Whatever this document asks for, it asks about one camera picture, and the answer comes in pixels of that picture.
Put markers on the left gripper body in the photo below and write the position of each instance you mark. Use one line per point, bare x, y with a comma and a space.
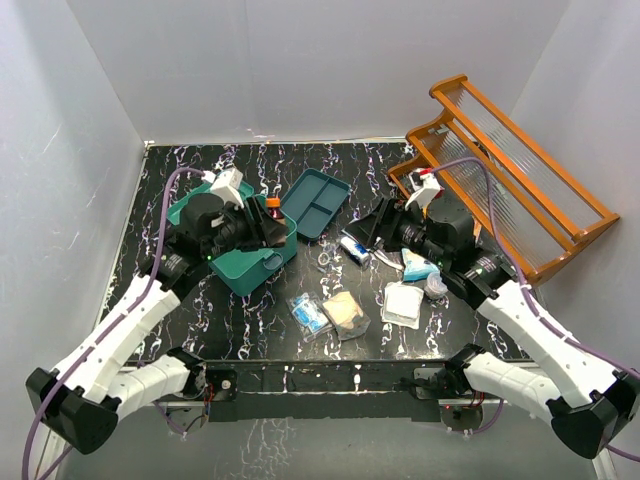
239, 231

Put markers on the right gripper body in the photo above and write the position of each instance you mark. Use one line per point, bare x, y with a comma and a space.
413, 233

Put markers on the beige bandage bag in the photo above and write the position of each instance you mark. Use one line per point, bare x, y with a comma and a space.
346, 315

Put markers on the orange wooden shelf rack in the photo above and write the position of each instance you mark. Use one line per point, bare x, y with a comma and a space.
510, 184

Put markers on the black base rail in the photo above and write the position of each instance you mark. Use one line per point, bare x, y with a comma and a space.
331, 389

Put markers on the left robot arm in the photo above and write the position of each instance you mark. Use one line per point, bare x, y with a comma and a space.
86, 395

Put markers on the brown medicine bottle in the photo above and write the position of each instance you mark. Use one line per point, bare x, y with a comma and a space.
273, 205

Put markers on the blue wet wipes pack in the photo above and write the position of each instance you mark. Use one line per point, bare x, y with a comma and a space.
416, 267

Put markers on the dark teal divider tray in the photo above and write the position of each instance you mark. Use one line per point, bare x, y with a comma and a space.
313, 201

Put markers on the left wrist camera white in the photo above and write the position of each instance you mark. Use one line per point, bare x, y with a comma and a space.
228, 185

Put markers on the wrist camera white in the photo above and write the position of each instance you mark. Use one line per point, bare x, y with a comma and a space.
426, 189
228, 185

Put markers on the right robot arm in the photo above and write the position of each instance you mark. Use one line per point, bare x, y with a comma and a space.
586, 400

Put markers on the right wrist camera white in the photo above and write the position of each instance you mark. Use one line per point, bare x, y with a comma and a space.
426, 189

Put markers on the white gauze pack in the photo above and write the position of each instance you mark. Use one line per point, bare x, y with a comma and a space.
402, 305

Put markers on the blue mask clear bag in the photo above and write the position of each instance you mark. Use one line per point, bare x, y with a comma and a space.
309, 315

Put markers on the clear round container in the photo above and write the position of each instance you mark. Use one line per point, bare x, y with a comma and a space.
435, 287

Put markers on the blue white medicine box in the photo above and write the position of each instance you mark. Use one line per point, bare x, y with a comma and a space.
358, 253

